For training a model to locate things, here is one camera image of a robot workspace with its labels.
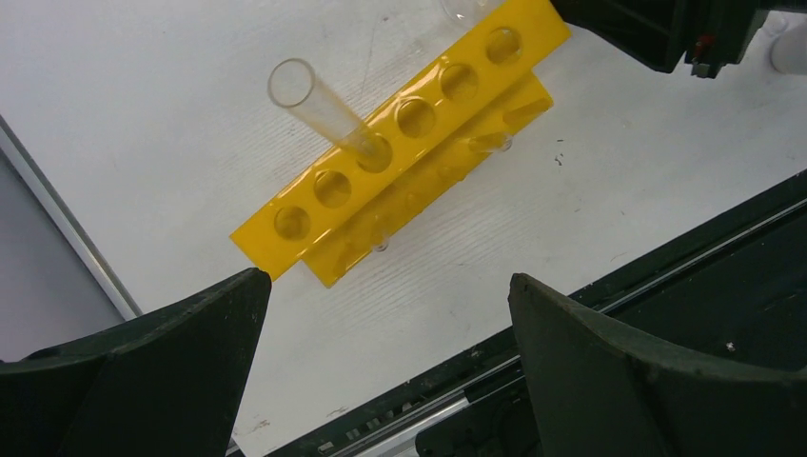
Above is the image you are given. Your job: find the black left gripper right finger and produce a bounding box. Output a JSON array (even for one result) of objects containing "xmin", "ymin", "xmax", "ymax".
[{"xmin": 508, "ymin": 273, "xmax": 806, "ymax": 456}]

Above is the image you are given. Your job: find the yellow test tube rack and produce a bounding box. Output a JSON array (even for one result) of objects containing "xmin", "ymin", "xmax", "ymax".
[{"xmin": 231, "ymin": 1, "xmax": 571, "ymax": 287}]

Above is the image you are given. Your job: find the large clear test tube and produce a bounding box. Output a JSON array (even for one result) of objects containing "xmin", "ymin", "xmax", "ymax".
[{"xmin": 267, "ymin": 58, "xmax": 391, "ymax": 173}]

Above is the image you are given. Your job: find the clear glass test tube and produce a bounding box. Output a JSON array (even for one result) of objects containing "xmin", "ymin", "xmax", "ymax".
[{"xmin": 468, "ymin": 132, "xmax": 513, "ymax": 154}]

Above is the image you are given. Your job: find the clear watch glass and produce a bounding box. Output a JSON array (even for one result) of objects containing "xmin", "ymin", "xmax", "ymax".
[{"xmin": 438, "ymin": 0, "xmax": 502, "ymax": 29}]

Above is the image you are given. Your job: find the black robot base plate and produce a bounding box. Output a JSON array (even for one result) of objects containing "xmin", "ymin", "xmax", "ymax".
[{"xmin": 279, "ymin": 173, "xmax": 806, "ymax": 456}]

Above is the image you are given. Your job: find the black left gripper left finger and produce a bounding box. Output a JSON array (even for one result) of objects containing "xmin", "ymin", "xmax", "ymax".
[{"xmin": 1, "ymin": 268, "xmax": 272, "ymax": 456}]

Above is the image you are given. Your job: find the small test tube in rack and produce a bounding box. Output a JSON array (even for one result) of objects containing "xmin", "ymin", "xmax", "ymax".
[{"xmin": 370, "ymin": 233, "xmax": 389, "ymax": 252}]

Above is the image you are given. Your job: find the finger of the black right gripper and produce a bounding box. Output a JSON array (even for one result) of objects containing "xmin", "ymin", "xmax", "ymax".
[{"xmin": 552, "ymin": 0, "xmax": 768, "ymax": 79}]

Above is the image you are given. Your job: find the aluminium rail frame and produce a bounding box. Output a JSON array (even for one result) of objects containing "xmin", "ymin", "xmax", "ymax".
[{"xmin": 1, "ymin": 117, "xmax": 145, "ymax": 320}]

